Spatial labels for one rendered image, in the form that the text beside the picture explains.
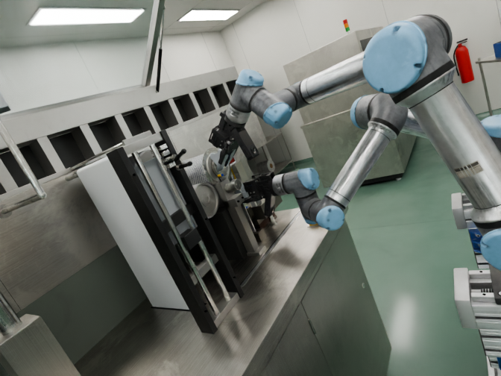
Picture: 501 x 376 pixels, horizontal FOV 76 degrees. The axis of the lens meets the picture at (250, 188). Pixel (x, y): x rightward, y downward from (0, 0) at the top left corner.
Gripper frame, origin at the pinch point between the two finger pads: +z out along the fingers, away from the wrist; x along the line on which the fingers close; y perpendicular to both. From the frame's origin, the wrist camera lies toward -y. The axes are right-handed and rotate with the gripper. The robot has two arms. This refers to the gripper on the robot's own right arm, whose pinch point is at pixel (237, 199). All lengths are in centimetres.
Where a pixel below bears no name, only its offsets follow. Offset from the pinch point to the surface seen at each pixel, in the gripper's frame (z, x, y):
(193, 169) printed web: 3.4, 11.7, 18.8
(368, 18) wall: 19, -444, 75
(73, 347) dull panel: 30, 65, -14
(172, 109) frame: 31, -19, 44
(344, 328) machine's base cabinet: -29, 9, -54
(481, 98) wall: -87, -444, -85
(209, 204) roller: -2.8, 17.7, 6.4
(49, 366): 4, 77, -3
